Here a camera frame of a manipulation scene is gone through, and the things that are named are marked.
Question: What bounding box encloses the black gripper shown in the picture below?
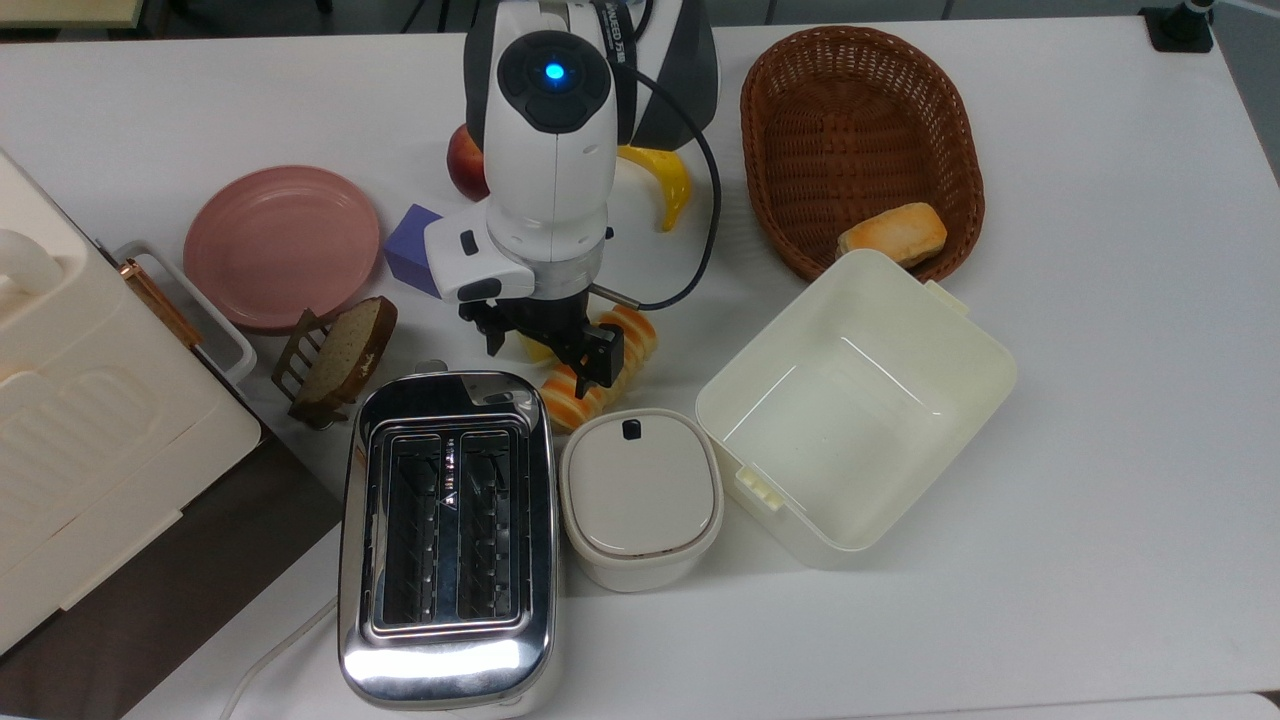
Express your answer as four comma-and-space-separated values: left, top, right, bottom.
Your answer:
460, 288, 626, 391

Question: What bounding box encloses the long striped bread loaf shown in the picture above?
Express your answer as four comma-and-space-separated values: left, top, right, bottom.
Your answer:
538, 305, 659, 433

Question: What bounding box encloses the brown bread slice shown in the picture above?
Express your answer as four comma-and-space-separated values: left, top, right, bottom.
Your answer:
295, 296, 399, 411

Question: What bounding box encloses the small square bread roll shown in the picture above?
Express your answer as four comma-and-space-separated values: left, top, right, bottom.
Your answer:
836, 202, 948, 269

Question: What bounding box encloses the brown wicker basket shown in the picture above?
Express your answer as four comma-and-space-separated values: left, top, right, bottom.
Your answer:
740, 25, 986, 284

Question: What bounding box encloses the small cream lidded container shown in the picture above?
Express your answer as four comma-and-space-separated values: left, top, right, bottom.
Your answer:
558, 407, 725, 593

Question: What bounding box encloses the purple foam cube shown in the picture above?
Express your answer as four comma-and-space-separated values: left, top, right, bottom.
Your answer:
383, 203, 446, 299

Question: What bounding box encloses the red apple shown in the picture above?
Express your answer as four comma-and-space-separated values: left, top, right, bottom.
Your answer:
446, 123, 491, 203

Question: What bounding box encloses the yellow toy banana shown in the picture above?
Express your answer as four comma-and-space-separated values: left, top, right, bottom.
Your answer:
617, 145, 693, 233

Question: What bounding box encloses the wooden toast rack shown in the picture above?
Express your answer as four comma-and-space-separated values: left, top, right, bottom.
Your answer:
272, 308, 366, 431

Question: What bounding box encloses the pink plate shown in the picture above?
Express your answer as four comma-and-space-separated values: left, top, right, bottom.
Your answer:
183, 165, 383, 334

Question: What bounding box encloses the open cream plastic box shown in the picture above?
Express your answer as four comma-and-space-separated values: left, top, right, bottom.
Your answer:
695, 248, 1019, 569

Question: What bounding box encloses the silver two-slot toaster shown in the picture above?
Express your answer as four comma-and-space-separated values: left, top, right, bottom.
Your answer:
337, 368, 561, 713

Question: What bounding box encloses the dark brown cabinet base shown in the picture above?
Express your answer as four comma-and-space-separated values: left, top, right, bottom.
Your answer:
0, 425, 346, 720

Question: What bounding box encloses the light wooden desk edge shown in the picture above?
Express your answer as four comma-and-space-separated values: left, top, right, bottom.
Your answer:
0, 0, 146, 29

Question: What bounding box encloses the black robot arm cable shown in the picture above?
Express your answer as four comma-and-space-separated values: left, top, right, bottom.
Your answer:
590, 65, 723, 311

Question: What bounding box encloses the white loop drawer handle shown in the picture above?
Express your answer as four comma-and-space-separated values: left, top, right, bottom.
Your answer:
113, 240, 258, 386

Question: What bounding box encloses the copper cabinet door handle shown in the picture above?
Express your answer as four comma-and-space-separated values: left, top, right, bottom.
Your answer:
122, 258, 203, 349

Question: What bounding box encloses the white toaster power cord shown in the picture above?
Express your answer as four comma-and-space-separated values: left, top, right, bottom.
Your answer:
218, 597, 339, 720

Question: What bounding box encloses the large cream handled cabinet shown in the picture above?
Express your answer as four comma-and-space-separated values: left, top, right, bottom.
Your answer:
0, 148, 263, 656

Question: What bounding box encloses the black camera stand base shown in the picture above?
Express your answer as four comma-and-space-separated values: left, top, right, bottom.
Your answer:
1140, 0, 1216, 53

